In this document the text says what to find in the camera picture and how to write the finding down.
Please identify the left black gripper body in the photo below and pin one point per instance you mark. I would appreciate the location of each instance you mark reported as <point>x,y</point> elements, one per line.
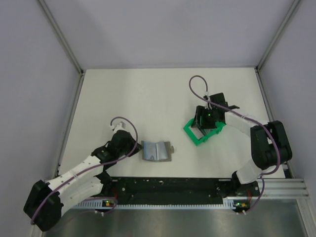
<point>123,151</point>

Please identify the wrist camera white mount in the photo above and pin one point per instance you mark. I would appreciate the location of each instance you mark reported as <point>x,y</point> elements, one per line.
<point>207,98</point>
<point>120,126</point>

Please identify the right aluminium frame post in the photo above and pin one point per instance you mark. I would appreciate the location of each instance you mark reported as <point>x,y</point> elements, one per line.
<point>278,34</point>

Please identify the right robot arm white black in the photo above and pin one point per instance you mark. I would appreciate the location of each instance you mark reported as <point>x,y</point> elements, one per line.
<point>268,140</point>

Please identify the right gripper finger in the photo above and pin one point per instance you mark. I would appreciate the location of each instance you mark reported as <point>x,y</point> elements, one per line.
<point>200,111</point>
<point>197,122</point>

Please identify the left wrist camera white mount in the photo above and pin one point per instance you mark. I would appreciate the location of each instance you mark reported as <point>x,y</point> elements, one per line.
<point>120,126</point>

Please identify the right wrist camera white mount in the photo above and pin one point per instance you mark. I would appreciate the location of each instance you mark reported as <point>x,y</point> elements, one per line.
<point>207,98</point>

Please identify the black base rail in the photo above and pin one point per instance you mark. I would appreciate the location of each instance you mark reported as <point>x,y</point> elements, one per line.
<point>175,191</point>

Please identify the green plastic bin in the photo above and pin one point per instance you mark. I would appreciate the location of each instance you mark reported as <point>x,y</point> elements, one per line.
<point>198,135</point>

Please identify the grey card holder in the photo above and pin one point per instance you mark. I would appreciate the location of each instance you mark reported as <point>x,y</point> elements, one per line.
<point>164,151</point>

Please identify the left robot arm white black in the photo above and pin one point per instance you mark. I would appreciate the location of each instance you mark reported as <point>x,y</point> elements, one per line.
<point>49,200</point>

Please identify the white credit card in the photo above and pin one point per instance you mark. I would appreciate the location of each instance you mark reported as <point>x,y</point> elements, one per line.
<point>150,151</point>

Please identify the left aluminium frame post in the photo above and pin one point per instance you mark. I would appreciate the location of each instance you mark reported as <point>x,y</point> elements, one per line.
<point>60,36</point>

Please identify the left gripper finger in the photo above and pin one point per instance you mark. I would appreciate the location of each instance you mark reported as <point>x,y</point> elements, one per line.
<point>132,140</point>
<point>138,148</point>

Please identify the aluminium frame post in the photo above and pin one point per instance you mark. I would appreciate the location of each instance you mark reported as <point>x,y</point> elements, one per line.
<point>278,34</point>
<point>60,36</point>

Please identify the white slotted cable duct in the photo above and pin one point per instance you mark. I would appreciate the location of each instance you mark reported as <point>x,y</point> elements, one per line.
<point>229,203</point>

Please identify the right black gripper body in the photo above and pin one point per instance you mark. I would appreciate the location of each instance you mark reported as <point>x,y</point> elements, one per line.
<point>209,118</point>

